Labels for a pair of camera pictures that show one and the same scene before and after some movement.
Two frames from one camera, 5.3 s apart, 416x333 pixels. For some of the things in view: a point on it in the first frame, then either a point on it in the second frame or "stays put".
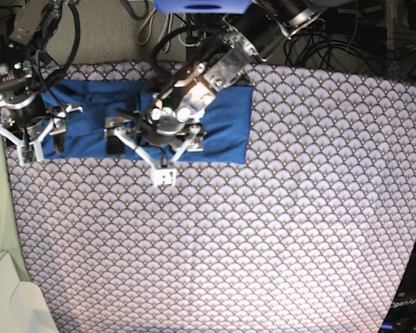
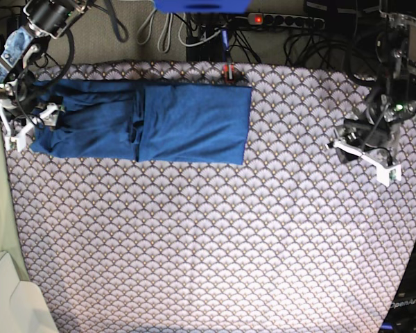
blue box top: x=201 y=6 stays put
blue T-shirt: x=88 y=103 stays put
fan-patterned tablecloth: x=309 y=235 stays put
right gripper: x=161 y=129 -> x=371 y=130
